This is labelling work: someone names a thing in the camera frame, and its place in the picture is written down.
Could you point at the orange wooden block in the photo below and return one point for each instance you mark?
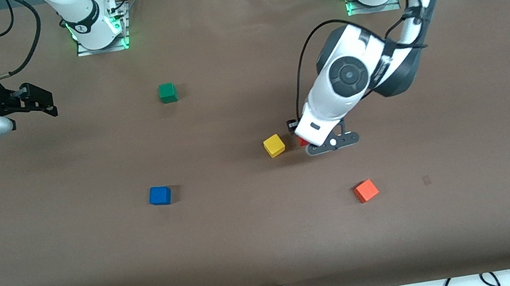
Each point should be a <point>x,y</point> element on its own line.
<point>366,190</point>

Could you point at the green wooden block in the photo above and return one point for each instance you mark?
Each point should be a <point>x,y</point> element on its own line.
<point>167,92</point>

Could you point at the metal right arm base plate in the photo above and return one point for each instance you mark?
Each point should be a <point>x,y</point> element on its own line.
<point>126,29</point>

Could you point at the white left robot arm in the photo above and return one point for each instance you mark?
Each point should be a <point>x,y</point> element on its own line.
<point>348,76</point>

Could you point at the yellow wooden block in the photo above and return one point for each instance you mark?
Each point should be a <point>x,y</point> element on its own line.
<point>274,145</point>

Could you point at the red wooden block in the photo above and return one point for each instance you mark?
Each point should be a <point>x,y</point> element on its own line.
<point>302,142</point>

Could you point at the blue wooden block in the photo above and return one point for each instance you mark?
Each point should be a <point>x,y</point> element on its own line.
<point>159,195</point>

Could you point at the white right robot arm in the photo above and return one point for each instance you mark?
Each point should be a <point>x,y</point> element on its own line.
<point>79,11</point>

